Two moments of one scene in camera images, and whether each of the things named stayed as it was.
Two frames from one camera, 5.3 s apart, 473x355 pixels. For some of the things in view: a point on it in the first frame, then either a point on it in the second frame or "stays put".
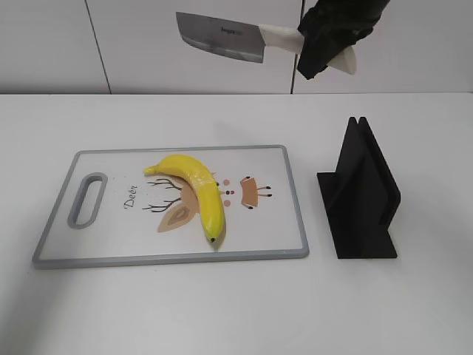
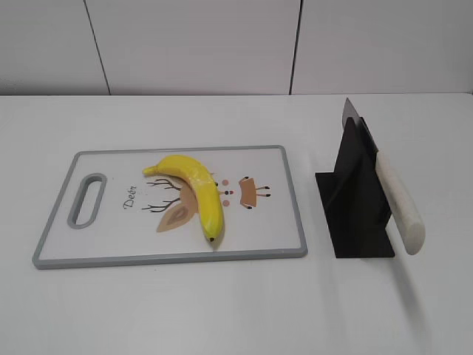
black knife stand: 361,197 stays put
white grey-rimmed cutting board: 110,210 stays put
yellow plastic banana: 203,179 stays put
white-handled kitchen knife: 246,41 → 409,226
